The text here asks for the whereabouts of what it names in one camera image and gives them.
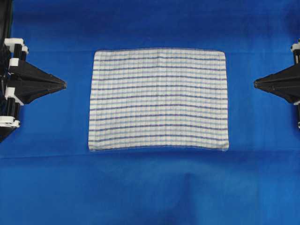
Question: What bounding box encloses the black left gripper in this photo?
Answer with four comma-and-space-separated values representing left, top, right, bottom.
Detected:
0, 38, 67, 142

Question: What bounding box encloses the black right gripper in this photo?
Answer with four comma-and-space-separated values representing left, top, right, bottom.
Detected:
254, 38, 300, 129

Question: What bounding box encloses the blue striped white towel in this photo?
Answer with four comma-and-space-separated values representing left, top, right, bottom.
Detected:
88, 48, 229, 151

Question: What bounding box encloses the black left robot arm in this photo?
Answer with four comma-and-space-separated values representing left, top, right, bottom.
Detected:
0, 0, 67, 141

